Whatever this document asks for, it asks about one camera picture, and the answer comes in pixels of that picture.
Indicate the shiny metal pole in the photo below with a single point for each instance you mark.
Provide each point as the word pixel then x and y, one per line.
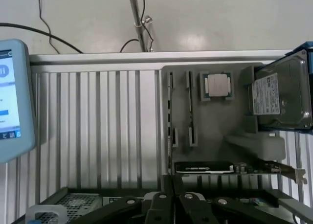
pixel 137 18

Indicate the hard disk in blue bracket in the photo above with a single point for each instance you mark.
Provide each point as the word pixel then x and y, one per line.
pixel 281 94

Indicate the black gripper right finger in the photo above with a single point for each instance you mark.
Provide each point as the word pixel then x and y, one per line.
pixel 190 209

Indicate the blue-grey teach pendant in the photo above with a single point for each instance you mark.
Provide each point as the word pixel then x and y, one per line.
pixel 14 99

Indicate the black and grey PC case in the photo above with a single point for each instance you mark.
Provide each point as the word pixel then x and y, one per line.
pixel 80 202

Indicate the grey parts rack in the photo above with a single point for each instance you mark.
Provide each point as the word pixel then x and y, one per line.
pixel 220 126

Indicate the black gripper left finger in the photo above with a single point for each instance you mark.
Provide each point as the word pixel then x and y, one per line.
pixel 159 209

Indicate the silver CPU chip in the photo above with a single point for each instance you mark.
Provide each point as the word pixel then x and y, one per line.
pixel 217 85

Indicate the graphics card with metal bracket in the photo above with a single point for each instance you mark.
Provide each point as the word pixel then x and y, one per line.
pixel 203 167

